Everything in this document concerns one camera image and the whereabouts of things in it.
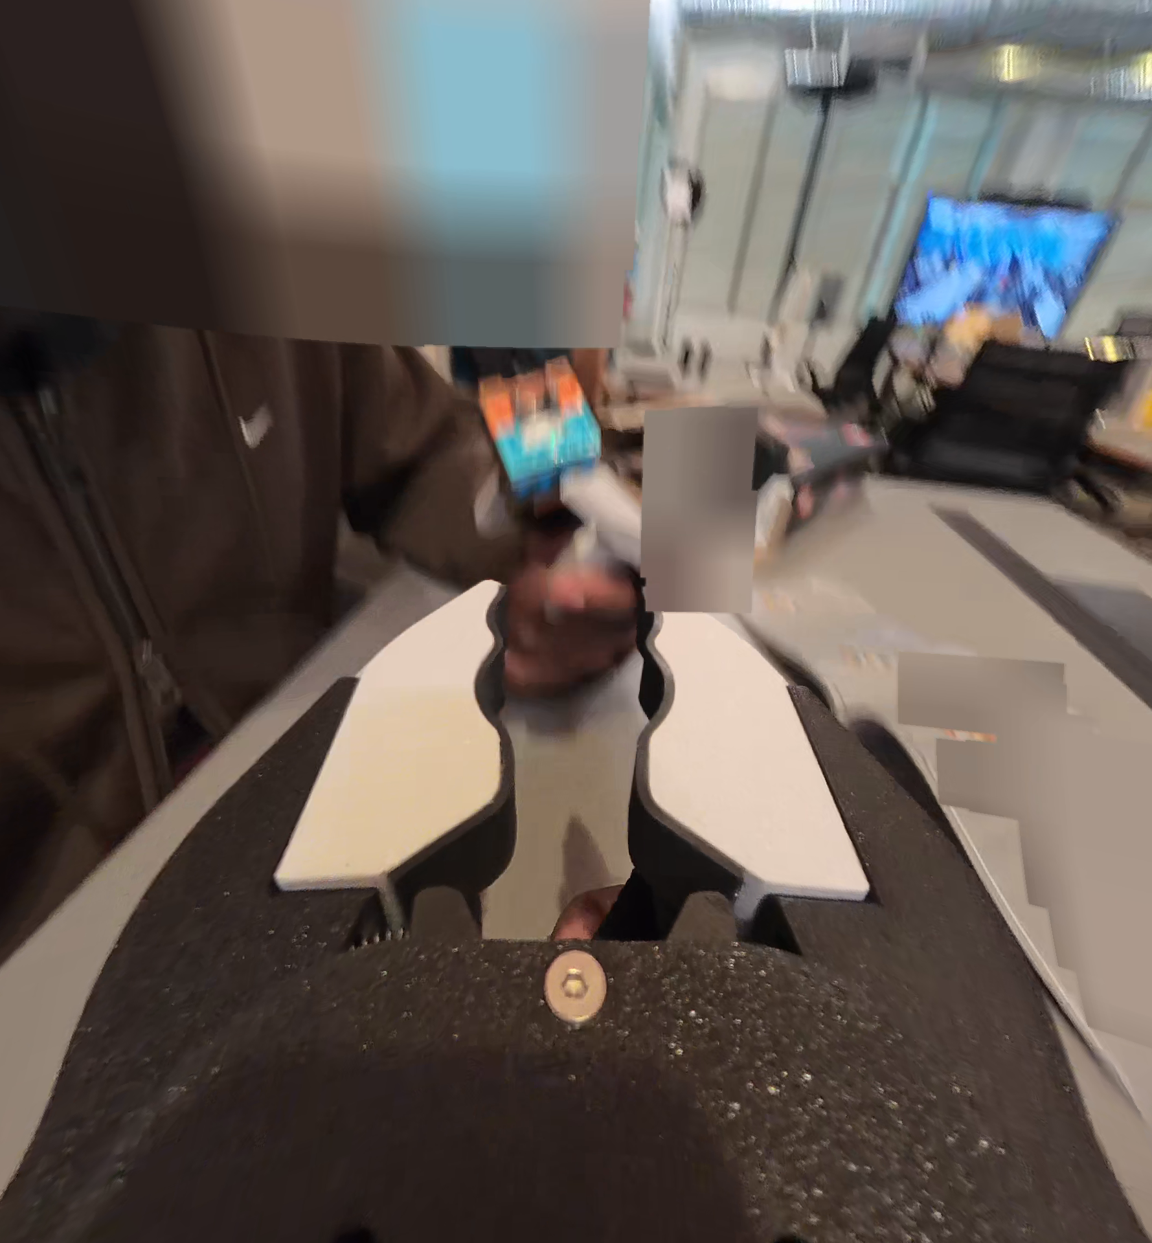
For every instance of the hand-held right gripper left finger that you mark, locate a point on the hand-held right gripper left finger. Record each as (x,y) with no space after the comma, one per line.
(411,768)

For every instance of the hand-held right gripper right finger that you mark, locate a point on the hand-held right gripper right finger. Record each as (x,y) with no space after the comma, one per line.
(741,777)

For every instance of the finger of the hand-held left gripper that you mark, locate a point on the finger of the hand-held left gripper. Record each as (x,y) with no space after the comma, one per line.
(492,510)
(607,516)

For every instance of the multicoloured brick model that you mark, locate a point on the multicoloured brick model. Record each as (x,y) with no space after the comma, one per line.
(537,437)

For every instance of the person's left forearm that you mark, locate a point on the person's left forearm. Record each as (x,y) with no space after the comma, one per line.
(420,466)

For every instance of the grey desk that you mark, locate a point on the grey desk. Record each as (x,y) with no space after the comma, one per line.
(877,545)

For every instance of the person's left hand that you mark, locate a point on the person's left hand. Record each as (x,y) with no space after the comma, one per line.
(566,632)

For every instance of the dark printed toy box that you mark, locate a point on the dark printed toy box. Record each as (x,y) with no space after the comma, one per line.
(829,462)

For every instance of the grey instruction booklet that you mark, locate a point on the grey instruction booklet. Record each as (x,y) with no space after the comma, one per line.
(984,864)

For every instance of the light panel on stand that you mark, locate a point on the light panel on stand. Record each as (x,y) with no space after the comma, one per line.
(680,194)

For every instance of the person's brown jacket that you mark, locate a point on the person's brown jacket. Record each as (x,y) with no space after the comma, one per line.
(149,534)

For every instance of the black mesh office chair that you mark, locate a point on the black mesh office chair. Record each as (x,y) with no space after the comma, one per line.
(1013,419)

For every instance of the large wall screen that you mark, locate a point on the large wall screen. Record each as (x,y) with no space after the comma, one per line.
(1004,262)

